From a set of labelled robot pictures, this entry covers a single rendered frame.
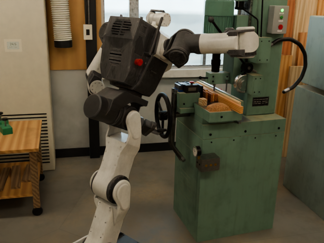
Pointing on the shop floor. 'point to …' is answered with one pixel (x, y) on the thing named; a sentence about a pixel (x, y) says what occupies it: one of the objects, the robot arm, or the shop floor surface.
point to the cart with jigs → (19, 171)
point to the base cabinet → (227, 184)
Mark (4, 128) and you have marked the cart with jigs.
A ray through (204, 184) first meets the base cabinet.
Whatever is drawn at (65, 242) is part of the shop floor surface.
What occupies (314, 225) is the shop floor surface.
